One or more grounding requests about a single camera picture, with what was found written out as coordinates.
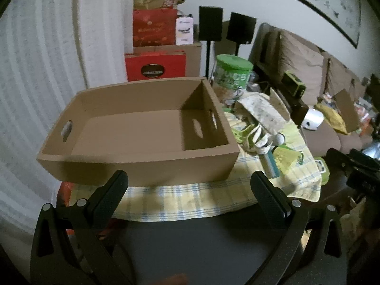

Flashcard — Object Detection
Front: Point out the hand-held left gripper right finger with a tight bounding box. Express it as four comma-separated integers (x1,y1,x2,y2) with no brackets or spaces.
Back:
246,171,348,285

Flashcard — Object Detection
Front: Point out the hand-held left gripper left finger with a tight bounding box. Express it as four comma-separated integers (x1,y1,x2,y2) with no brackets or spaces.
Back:
30,169,131,285

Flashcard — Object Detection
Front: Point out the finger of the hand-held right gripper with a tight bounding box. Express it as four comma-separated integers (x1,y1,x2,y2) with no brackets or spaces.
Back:
326,148,354,170

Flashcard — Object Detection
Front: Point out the brown cardboard box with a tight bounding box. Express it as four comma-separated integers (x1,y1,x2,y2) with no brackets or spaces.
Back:
36,76,240,187

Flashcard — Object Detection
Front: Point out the yellow shuttlecock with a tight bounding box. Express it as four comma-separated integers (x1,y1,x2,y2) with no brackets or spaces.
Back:
273,133,305,176

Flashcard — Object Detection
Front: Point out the white patterned tote bag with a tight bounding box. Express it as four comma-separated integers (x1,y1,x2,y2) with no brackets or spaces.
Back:
232,89,293,155

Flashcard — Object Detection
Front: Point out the green panda tag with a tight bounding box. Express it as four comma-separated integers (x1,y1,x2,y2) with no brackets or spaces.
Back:
315,156,330,185

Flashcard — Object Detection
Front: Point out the brown sofa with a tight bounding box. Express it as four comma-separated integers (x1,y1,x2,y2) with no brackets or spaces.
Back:
249,22,380,155

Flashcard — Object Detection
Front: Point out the yellow cloth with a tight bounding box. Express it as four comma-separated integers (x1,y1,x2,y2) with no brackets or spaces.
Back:
315,102,348,134

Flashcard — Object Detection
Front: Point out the white round device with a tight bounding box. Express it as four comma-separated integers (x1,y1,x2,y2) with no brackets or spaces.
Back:
301,108,324,131

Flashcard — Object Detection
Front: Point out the brown cardboard piece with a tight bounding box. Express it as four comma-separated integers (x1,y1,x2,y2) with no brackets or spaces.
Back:
334,89,361,133

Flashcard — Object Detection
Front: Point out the yellow plaid tablecloth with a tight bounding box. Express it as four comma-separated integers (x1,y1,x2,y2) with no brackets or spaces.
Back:
58,110,323,222

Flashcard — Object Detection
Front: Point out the tan sofa cushion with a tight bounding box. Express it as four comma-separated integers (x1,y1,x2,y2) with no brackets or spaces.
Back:
279,31,325,104
325,56,361,95

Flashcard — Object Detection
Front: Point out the green and black device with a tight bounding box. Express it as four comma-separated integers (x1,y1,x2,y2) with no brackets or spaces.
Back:
281,71,306,98

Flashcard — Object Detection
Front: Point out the green lidded snack canister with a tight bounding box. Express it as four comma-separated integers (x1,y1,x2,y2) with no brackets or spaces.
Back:
214,54,254,107

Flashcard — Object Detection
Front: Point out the white curtain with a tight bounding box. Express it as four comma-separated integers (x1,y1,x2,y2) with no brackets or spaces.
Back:
0,0,90,244

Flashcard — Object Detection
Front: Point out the large brown cardboard carton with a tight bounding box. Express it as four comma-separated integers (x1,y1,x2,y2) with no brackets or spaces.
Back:
133,42,203,79

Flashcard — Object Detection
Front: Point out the black speaker on stand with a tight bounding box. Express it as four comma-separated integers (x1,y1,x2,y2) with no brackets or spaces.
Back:
198,6,224,79
226,12,257,57

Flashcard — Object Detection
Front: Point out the red paper gift bag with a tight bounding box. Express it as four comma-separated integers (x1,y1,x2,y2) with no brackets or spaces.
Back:
133,8,179,47

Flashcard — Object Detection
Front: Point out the small white carton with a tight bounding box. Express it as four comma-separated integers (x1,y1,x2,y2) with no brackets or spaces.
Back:
176,16,195,46

